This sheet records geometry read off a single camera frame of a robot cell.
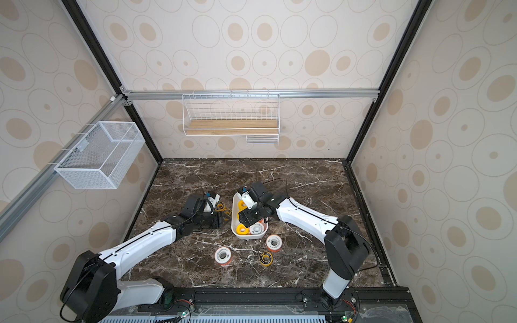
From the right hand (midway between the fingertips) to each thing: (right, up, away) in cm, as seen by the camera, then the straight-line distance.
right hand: (243, 220), depth 83 cm
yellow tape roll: (-2, -6, +7) cm, 9 cm away
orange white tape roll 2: (-9, -15, +1) cm, 18 cm away
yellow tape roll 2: (-2, +4, +15) cm, 16 cm away
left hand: (-6, +1, 0) cm, 6 cm away
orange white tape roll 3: (+13, -11, +4) cm, 17 cm away
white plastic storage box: (-5, -3, +9) cm, 10 cm away
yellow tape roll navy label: (+9, -16, 0) cm, 19 cm away
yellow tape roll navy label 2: (-9, +1, +12) cm, 15 cm away
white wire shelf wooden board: (+4, +49, +16) cm, 51 cm away
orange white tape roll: (+6, -5, +7) cm, 11 cm away
